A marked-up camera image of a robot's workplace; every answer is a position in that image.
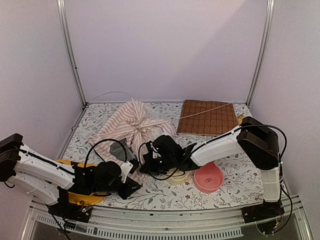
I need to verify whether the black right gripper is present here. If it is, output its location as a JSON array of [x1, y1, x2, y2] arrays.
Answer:
[[140, 154, 176, 175]]

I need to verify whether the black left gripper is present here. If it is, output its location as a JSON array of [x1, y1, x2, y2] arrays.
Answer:
[[93, 177, 141, 200]]

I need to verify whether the pink striped pet tent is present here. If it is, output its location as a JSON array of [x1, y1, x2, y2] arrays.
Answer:
[[88, 99, 176, 184]]

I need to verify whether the white tent pole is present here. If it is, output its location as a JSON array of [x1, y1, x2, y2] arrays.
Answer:
[[85, 90, 235, 122]]

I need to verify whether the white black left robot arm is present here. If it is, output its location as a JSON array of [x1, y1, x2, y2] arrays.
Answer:
[[0, 133, 141, 217]]

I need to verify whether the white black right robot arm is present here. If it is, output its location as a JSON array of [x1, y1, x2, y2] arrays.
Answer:
[[139, 116, 284, 218]]

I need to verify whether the cream pet bowl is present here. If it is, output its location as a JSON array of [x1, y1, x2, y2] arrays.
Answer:
[[165, 170, 190, 185]]

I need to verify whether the pink pet bowl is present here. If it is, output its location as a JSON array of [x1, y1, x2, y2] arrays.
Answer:
[[193, 162, 224, 194]]

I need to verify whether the yellow double bowl holder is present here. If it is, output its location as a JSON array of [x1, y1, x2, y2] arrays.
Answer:
[[56, 159, 106, 205]]

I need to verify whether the brown woven mat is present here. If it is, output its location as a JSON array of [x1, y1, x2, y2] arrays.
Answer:
[[177, 100, 239, 137]]

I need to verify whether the yellow bamboo mat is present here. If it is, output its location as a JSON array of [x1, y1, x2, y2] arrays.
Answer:
[[236, 114, 246, 125]]

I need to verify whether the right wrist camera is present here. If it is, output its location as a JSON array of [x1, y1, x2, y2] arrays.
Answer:
[[145, 141, 154, 159]]

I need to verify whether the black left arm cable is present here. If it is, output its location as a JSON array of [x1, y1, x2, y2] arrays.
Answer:
[[83, 138, 137, 168]]

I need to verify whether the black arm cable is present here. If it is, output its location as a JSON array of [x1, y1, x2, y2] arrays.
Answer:
[[138, 124, 295, 235], [83, 138, 137, 168]]

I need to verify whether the aluminium front rail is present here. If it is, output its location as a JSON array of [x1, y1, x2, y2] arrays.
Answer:
[[20, 195, 315, 240]]

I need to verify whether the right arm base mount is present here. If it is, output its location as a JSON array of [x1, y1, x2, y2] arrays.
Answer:
[[241, 200, 285, 224]]

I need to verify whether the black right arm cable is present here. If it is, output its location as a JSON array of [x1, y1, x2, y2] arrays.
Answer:
[[138, 124, 295, 235]]

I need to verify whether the left aluminium frame post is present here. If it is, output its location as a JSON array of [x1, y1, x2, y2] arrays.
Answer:
[[56, 0, 88, 108]]

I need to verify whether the aluminium frame post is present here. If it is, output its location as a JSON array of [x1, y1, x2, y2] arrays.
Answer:
[[245, 0, 275, 108], [56, 0, 88, 108]]

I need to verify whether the right aluminium frame post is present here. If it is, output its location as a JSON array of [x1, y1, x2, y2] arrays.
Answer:
[[245, 0, 275, 108]]

